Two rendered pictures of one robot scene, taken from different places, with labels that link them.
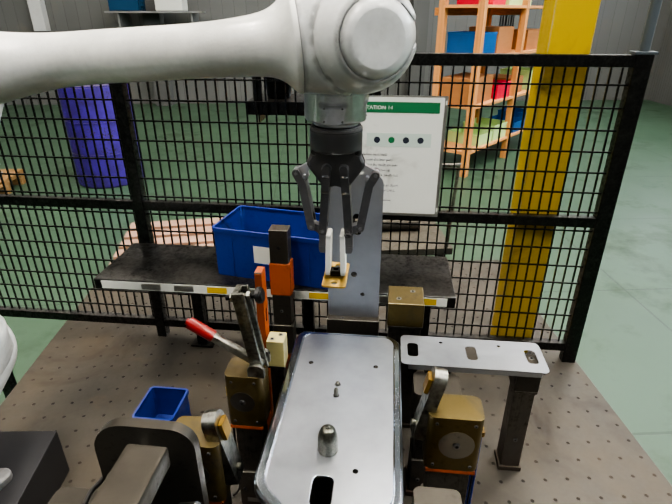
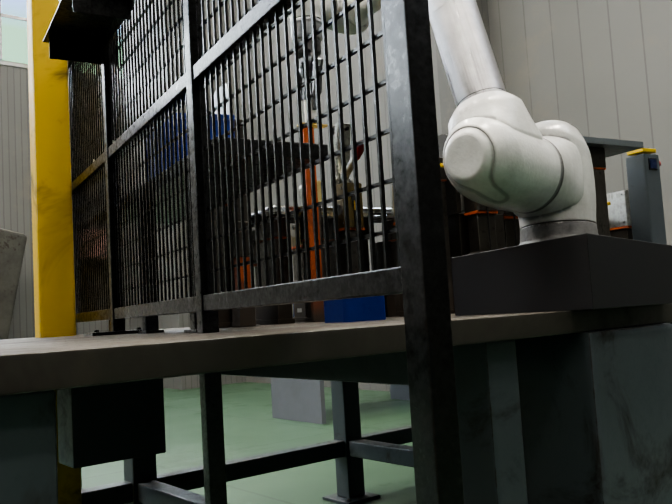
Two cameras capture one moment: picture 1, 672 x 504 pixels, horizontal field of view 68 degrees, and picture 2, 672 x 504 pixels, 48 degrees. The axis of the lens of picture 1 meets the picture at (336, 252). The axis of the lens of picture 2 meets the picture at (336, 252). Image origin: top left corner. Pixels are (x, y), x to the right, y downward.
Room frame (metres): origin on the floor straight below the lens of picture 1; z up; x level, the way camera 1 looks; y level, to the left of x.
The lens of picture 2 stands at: (1.89, 1.71, 0.72)
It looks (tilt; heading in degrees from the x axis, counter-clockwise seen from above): 5 degrees up; 234
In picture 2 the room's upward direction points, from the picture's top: 3 degrees counter-clockwise
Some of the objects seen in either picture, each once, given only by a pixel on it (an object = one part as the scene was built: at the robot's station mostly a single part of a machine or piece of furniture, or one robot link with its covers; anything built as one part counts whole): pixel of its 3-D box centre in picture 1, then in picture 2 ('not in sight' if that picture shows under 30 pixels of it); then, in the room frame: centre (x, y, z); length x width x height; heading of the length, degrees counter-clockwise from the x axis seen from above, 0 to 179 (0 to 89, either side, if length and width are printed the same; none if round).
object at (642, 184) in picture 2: not in sight; (648, 228); (-0.21, 0.43, 0.92); 0.08 x 0.08 x 0.44; 84
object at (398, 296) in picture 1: (401, 359); not in sight; (0.97, -0.16, 0.88); 0.08 x 0.08 x 0.36; 84
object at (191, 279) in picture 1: (278, 272); (191, 191); (1.16, 0.15, 1.01); 0.90 x 0.22 x 0.03; 84
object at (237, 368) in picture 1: (246, 438); (353, 252); (0.73, 0.18, 0.87); 0.10 x 0.07 x 0.35; 84
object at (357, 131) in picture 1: (336, 154); (308, 57); (0.71, 0.00, 1.45); 0.08 x 0.07 x 0.09; 84
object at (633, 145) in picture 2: not in sight; (581, 146); (0.05, 0.41, 1.16); 0.37 x 0.14 x 0.02; 174
